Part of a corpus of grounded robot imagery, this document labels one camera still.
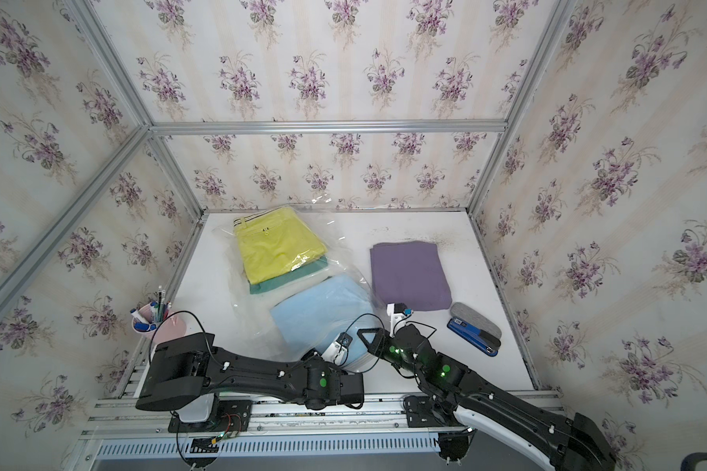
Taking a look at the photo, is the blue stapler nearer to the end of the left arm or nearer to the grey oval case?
the grey oval case

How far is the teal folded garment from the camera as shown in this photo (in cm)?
95

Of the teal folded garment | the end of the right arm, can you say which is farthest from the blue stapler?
the teal folded garment

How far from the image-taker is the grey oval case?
84 cm

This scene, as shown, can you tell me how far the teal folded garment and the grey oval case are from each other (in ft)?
1.53

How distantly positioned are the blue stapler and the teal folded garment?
48 cm

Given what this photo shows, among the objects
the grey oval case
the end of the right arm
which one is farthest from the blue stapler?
the end of the right arm

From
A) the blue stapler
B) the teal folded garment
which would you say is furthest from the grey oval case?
the teal folded garment

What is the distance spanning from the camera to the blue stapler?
0.85 m

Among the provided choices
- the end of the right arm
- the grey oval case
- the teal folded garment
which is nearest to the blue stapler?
the grey oval case

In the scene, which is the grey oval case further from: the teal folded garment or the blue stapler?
the teal folded garment
